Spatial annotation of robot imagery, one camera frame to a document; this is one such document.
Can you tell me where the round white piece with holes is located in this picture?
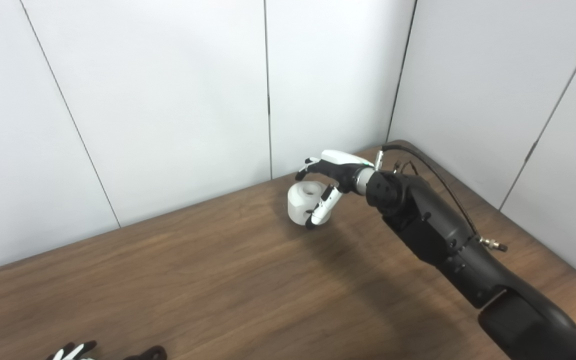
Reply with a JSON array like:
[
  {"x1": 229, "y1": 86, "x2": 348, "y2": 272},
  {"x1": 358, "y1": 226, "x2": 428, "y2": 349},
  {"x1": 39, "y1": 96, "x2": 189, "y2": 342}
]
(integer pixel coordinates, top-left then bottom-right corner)
[{"x1": 286, "y1": 181, "x2": 334, "y2": 227}]

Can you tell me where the black flanged holder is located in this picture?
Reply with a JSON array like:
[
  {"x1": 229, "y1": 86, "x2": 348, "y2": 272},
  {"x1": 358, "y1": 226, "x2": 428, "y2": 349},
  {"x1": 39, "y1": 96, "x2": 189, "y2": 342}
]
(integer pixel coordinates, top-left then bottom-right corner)
[{"x1": 123, "y1": 345, "x2": 168, "y2": 360}]

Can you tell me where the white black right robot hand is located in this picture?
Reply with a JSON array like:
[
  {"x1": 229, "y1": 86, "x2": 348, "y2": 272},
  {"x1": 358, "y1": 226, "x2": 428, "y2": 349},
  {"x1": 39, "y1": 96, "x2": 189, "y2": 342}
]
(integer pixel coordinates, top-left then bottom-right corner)
[{"x1": 295, "y1": 149, "x2": 375, "y2": 230}]

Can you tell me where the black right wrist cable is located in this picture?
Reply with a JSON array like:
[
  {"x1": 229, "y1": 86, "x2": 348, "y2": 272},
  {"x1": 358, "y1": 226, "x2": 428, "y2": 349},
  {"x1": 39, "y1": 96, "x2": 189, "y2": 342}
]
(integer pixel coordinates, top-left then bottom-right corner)
[{"x1": 375, "y1": 145, "x2": 509, "y2": 252}]

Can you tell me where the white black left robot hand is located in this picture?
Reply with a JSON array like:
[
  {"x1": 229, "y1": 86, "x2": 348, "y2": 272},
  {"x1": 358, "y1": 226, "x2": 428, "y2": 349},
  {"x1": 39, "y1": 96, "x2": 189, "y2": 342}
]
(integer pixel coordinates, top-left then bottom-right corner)
[{"x1": 45, "y1": 340, "x2": 98, "y2": 360}]

